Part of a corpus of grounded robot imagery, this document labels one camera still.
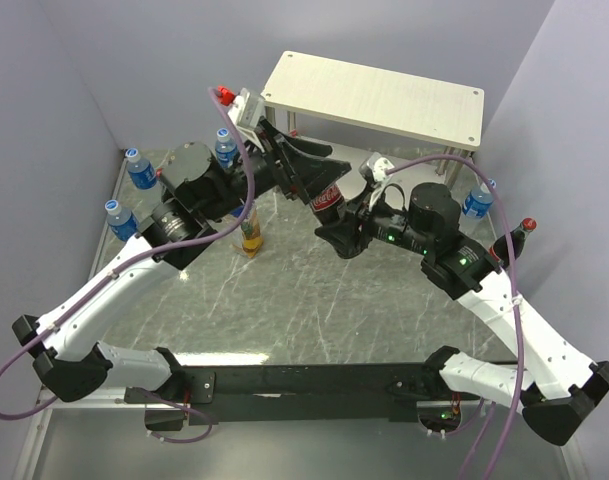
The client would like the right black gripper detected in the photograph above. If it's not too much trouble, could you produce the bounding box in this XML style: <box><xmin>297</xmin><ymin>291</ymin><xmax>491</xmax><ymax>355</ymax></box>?
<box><xmin>314</xmin><ymin>182</ymin><xmax>435</xmax><ymax>255</ymax></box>

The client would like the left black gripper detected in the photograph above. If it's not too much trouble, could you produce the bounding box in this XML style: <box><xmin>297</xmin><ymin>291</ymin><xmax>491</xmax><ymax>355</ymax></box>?
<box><xmin>202</xmin><ymin>116</ymin><xmax>352</xmax><ymax>222</ymax></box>

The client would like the cola glass bottle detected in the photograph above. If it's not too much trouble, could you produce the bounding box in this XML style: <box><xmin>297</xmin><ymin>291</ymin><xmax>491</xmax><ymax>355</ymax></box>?
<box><xmin>310</xmin><ymin>183</ymin><xmax>346</xmax><ymax>226</ymax></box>
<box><xmin>487</xmin><ymin>217</ymin><xmax>538</xmax><ymax>266</ymax></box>

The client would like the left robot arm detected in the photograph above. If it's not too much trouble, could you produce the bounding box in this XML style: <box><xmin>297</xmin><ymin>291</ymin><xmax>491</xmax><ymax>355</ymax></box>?
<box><xmin>13</xmin><ymin>142</ymin><xmax>248</xmax><ymax>402</ymax></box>

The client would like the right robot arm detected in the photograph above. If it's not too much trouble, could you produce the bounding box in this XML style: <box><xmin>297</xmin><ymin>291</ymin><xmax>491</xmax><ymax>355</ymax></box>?
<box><xmin>312</xmin><ymin>182</ymin><xmax>609</xmax><ymax>446</ymax></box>

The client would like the white two-tier wooden shelf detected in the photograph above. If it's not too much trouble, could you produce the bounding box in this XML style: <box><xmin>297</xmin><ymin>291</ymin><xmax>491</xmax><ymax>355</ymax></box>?
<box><xmin>262</xmin><ymin>51</ymin><xmax>485</xmax><ymax>187</ymax></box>

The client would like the back centre water bottle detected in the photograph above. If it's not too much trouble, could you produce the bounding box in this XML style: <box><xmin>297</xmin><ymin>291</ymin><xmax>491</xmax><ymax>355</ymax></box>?
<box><xmin>215</xmin><ymin>128</ymin><xmax>239</xmax><ymax>170</ymax></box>

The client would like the water bottle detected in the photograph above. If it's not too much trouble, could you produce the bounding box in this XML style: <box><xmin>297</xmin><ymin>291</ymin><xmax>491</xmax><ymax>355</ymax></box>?
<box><xmin>215</xmin><ymin>128</ymin><xmax>239</xmax><ymax>170</ymax></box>
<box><xmin>124</xmin><ymin>148</ymin><xmax>162</xmax><ymax>208</ymax></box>
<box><xmin>461</xmin><ymin>179</ymin><xmax>496</xmax><ymax>225</ymax></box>
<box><xmin>104</xmin><ymin>199</ymin><xmax>139</xmax><ymax>242</ymax></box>

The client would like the pineapple juice carton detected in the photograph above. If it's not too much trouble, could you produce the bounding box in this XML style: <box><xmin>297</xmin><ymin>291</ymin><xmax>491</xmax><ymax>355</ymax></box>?
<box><xmin>232</xmin><ymin>205</ymin><xmax>264</xmax><ymax>258</ymax></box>

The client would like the right water bottle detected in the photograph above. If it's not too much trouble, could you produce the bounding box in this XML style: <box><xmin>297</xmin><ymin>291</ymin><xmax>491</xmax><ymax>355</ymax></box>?
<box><xmin>461</xmin><ymin>179</ymin><xmax>496</xmax><ymax>225</ymax></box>

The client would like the back left water bottle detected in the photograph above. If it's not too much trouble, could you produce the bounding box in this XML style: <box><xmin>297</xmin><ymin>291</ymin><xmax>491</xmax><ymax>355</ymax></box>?
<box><xmin>124</xmin><ymin>148</ymin><xmax>162</xmax><ymax>208</ymax></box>

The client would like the black base crossbar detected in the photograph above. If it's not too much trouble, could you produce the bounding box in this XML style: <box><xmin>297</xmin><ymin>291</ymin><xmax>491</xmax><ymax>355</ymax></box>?
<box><xmin>185</xmin><ymin>363</ymin><xmax>454</xmax><ymax>423</ymax></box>

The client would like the front left water bottle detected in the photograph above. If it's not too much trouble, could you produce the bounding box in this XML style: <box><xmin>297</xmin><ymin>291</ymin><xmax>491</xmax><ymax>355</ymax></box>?
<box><xmin>104</xmin><ymin>199</ymin><xmax>139</xmax><ymax>242</ymax></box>

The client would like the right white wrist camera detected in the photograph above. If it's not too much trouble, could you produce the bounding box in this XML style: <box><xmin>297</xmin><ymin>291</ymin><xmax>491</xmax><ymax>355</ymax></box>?
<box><xmin>358</xmin><ymin>152</ymin><xmax>394</xmax><ymax>192</ymax></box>

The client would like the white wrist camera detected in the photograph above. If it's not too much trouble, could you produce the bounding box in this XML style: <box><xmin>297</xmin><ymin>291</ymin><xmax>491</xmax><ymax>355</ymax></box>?
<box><xmin>358</xmin><ymin>152</ymin><xmax>394</xmax><ymax>192</ymax></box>
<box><xmin>216</xmin><ymin>86</ymin><xmax>265</xmax><ymax>152</ymax></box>

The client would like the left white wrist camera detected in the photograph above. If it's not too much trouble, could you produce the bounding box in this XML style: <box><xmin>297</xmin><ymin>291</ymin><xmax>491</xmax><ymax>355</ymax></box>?
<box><xmin>216</xmin><ymin>86</ymin><xmax>265</xmax><ymax>152</ymax></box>

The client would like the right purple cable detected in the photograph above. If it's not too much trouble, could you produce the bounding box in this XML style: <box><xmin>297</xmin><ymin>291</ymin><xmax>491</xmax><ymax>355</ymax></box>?
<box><xmin>383</xmin><ymin>153</ymin><xmax>528</xmax><ymax>480</ymax></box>

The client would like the aluminium frame rail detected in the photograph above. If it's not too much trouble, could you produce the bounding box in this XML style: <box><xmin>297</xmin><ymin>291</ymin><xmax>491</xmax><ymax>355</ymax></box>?
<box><xmin>12</xmin><ymin>148</ymin><xmax>131</xmax><ymax>479</ymax></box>

